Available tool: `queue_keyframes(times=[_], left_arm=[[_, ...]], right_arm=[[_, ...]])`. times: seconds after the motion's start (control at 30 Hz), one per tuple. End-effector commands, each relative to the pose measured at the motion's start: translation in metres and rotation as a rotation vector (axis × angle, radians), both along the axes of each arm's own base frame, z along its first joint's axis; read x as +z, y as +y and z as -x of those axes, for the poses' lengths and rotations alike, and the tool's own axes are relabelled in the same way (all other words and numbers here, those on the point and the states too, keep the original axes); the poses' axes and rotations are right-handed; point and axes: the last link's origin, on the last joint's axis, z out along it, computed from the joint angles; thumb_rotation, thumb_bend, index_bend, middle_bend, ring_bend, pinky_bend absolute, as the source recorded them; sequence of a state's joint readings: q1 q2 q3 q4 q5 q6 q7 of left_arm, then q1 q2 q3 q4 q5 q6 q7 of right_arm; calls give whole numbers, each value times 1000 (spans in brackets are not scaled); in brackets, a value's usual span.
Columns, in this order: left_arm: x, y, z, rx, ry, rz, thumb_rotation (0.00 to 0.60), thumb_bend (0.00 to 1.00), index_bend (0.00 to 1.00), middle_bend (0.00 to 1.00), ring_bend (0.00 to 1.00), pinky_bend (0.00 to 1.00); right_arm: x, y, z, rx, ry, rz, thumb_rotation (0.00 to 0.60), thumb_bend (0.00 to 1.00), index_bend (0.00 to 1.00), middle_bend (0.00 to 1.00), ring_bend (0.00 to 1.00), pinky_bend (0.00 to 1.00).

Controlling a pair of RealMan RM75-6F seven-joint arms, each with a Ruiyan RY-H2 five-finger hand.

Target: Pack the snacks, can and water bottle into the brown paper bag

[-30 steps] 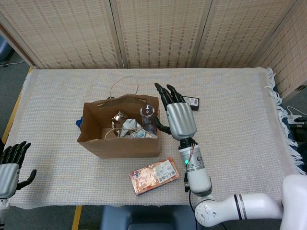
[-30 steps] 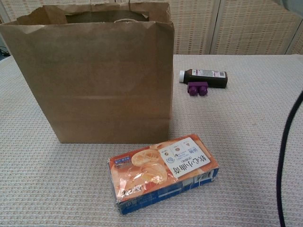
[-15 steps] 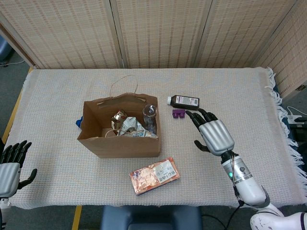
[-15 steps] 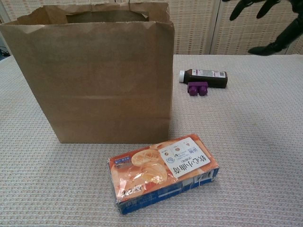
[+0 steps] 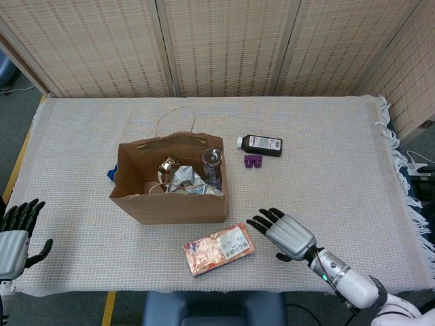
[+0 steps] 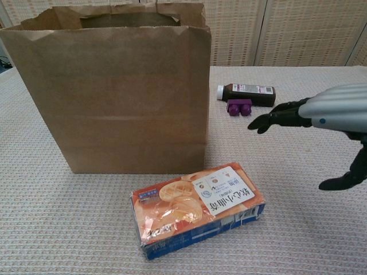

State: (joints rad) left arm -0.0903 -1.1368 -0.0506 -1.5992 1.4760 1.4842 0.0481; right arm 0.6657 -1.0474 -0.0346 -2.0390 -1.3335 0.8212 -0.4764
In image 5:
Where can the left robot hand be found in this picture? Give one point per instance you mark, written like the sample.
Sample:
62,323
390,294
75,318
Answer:
13,244

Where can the beige folding screen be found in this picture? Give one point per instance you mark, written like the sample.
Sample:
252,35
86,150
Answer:
221,44

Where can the white power strip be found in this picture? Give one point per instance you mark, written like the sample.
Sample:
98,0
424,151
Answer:
419,166

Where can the clear plastic bottle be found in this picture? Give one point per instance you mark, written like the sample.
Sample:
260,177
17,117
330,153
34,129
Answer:
212,163

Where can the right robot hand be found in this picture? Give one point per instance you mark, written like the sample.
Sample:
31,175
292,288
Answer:
292,237

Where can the brown paper bag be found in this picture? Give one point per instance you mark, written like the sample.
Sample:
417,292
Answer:
170,210

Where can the orange biscuit box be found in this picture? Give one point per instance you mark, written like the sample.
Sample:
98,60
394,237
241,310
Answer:
217,251

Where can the dark bottle white cap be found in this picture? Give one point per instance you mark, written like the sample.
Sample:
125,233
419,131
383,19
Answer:
265,145

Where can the small blue object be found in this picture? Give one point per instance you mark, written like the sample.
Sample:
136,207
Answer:
112,173

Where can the gold snack wrapper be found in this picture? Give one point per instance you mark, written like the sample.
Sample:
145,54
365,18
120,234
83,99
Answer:
166,169

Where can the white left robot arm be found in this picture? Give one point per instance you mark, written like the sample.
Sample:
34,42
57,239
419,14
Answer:
5,288

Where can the purple toy brick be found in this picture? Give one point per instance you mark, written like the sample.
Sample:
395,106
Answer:
253,161

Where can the white blue snack bag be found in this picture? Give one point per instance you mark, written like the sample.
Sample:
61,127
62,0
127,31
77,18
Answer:
185,176

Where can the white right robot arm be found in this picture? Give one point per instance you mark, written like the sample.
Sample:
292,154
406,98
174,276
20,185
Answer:
357,288

